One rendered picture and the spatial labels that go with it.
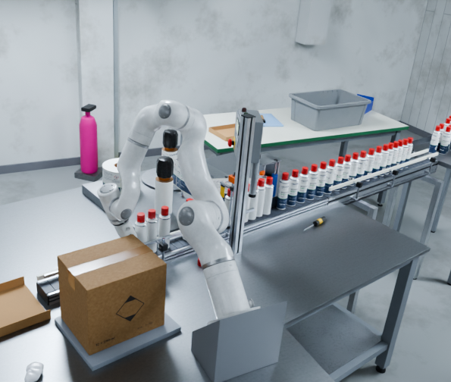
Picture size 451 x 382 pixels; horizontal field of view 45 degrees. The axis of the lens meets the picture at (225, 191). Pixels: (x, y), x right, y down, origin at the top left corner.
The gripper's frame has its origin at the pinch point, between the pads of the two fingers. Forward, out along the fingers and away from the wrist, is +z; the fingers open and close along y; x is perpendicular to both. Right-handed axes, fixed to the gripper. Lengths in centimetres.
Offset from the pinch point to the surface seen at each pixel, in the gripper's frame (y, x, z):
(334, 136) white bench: 81, -215, 95
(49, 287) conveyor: -1.4, 36.9, -6.7
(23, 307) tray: -1.8, 48.7, -6.2
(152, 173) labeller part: 69, -50, 24
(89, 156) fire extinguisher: 255, -76, 104
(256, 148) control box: -17, -63, -21
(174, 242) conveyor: 0.5, -19.8, 14.1
